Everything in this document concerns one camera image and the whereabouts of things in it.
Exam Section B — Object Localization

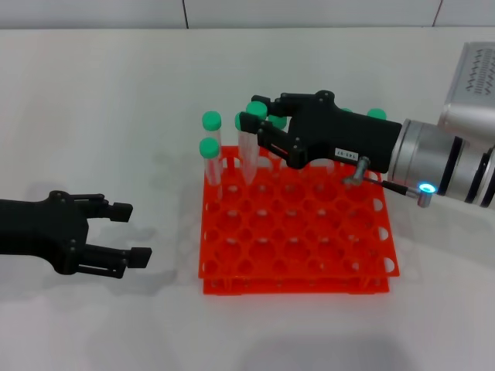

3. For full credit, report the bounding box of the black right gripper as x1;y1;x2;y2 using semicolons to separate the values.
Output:
238;89;403;174

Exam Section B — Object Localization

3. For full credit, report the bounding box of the orange plastic test tube rack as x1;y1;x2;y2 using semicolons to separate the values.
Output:
197;143;401;297

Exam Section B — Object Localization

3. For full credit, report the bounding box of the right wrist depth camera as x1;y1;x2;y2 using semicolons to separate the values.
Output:
436;41;495;134

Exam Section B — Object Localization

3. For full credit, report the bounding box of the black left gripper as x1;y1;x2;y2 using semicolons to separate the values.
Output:
0;189;152;280

